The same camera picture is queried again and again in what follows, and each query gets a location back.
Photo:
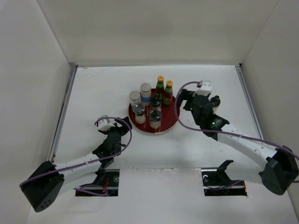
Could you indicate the red sauce bottle yellow cap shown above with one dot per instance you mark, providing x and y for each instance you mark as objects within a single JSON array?
[{"x": 159, "y": 87}]

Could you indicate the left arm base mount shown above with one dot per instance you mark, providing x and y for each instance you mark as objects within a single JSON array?
[{"x": 105, "y": 184}]

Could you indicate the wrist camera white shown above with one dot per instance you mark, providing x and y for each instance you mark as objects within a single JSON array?
[
  {"x": 205, "y": 87},
  {"x": 103, "y": 123}
]

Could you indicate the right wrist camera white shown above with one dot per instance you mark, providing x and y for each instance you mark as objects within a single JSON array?
[{"x": 205, "y": 87}]

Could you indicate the beige spice grinder black cap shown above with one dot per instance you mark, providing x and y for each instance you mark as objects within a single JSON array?
[{"x": 155, "y": 117}]

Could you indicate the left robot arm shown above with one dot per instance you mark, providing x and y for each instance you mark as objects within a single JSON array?
[{"x": 51, "y": 180}]

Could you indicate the white spice grinder black cap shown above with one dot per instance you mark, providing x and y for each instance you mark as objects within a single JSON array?
[{"x": 155, "y": 104}]

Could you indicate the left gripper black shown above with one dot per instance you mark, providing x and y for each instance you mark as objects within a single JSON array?
[{"x": 123, "y": 129}]

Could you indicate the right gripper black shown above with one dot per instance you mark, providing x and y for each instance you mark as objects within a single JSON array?
[{"x": 187, "y": 95}]

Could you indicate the round red lacquer tray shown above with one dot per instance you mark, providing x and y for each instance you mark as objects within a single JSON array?
[{"x": 168, "y": 120}]

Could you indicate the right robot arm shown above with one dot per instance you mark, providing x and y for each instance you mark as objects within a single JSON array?
[{"x": 276, "y": 166}]

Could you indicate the white salt grinder black cap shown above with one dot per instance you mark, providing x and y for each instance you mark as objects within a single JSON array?
[{"x": 139, "y": 111}]

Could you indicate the bead jar blue label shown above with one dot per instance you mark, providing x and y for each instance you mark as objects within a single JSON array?
[
  {"x": 134, "y": 98},
  {"x": 145, "y": 92}
]

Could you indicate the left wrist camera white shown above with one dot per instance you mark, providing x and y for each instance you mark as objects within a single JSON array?
[{"x": 103, "y": 123}]

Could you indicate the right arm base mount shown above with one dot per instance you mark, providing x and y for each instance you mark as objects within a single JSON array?
[{"x": 217, "y": 183}]

